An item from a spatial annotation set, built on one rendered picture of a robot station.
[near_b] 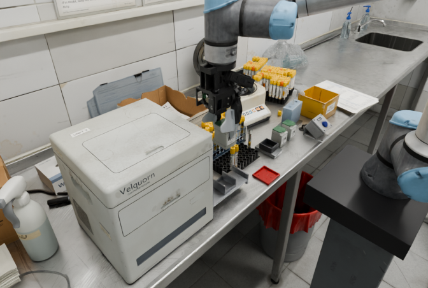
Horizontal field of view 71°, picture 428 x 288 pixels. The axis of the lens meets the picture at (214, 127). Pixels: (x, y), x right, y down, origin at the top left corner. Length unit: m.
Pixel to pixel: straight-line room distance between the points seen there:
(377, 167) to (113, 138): 0.73
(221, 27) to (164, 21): 0.71
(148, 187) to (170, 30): 0.87
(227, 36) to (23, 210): 0.60
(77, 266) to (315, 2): 0.84
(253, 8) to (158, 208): 0.47
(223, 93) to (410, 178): 0.45
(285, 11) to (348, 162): 0.60
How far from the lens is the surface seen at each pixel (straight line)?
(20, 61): 1.13
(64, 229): 0.98
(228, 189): 0.92
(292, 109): 1.27
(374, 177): 1.00
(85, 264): 0.89
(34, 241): 0.88
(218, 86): 0.71
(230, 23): 0.65
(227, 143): 0.82
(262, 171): 1.07
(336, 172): 1.02
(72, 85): 1.20
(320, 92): 1.50
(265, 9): 0.65
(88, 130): 0.78
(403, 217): 0.97
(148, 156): 0.65
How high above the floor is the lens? 1.56
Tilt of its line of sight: 32 degrees down
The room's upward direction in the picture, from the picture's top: straight up
